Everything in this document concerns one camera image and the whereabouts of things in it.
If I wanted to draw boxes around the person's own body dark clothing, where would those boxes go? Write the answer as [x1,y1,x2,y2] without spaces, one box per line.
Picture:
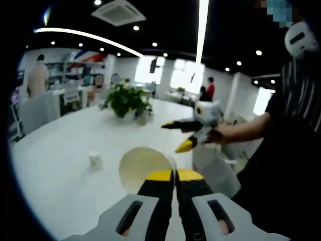
[230,57,321,241]

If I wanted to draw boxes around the white table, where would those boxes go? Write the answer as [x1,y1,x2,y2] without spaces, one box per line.
[11,97,219,241]

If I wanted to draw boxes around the white paper cup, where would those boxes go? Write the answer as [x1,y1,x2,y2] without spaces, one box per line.
[88,150,104,172]
[119,147,178,195]

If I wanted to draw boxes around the white mesh chair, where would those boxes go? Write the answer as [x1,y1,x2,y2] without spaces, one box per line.
[62,87,81,106]

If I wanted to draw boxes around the long straight ceiling light strip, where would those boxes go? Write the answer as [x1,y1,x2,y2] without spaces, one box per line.
[195,0,210,63]

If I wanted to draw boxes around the curved ceiling light strip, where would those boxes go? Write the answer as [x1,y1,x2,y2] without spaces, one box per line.
[34,27,143,57]

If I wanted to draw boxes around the ceiling air conditioner vent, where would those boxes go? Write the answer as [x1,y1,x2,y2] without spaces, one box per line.
[91,0,147,27]

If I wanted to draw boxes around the red blue wall banner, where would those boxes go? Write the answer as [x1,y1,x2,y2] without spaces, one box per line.
[67,51,107,66]

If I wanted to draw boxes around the person's right hand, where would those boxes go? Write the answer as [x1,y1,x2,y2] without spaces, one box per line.
[204,124,232,146]

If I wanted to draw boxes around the green potted plant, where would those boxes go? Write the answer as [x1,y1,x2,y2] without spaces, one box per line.
[104,80,153,124]

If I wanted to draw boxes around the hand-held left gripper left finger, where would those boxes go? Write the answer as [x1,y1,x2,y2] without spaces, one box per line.
[62,169,176,241]

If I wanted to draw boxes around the group of round ceiling spotlights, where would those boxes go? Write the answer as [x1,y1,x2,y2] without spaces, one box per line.
[25,0,276,85]

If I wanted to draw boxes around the white chest-worn device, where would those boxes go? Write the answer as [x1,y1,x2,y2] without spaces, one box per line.
[284,21,319,60]

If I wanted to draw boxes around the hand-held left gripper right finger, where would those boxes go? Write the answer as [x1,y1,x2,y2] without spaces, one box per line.
[175,168,292,241]

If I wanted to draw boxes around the black light on tripod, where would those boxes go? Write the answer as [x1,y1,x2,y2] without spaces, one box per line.
[149,58,159,74]

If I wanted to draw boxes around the white storage shelves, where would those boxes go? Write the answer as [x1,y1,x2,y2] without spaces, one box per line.
[46,61,106,88]

